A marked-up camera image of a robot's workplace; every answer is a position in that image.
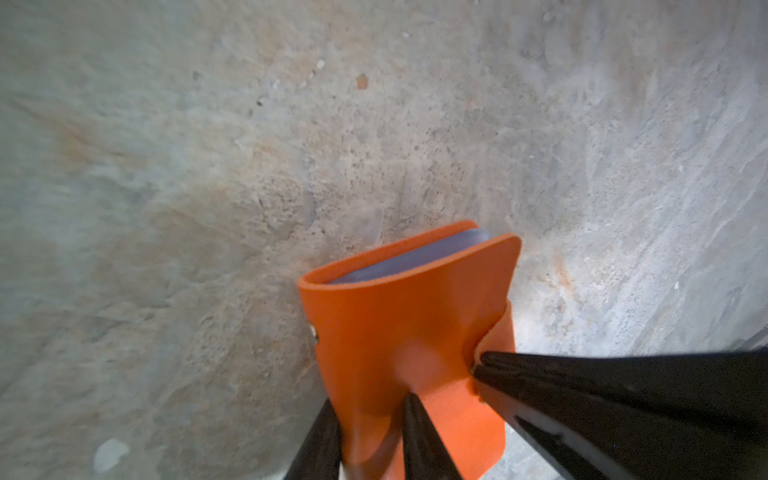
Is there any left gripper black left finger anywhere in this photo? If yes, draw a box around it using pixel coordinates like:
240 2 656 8
284 400 342 480

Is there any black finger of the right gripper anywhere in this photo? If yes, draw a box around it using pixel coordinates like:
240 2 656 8
472 350 767 479

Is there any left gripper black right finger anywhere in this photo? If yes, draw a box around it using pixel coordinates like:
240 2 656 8
402 393 462 480

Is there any orange card holder wallet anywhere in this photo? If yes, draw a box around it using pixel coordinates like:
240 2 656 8
297 220 522 479

